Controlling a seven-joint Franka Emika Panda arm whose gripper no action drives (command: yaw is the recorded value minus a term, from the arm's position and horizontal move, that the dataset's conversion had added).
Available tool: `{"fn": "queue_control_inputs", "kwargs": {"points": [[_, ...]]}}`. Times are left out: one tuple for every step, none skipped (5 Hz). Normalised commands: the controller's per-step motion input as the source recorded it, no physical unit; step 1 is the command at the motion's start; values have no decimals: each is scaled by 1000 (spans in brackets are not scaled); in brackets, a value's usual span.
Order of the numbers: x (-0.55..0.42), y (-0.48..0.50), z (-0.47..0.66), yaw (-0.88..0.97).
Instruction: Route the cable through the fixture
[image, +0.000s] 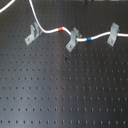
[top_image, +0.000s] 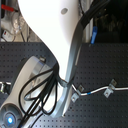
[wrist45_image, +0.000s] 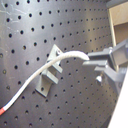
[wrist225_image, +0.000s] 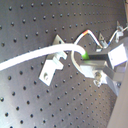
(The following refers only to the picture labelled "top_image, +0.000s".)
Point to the metal cable clip upper right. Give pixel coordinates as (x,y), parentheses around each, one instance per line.
(113,83)

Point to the metal cable clip middle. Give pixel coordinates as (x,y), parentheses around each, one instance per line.
(80,88)

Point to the metal cable clip left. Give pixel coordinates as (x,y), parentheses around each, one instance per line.
(74,97)

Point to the red and white background device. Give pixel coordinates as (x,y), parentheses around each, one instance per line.
(7,37)

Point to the black perforated breadboard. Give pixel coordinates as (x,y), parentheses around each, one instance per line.
(98,64)

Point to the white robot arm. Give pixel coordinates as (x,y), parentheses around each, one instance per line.
(37,88)

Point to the metal cable clip lower right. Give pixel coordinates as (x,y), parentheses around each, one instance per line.
(107,92)

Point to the metal cable clip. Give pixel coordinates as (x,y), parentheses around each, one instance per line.
(74,97)
(107,92)
(113,83)
(80,88)

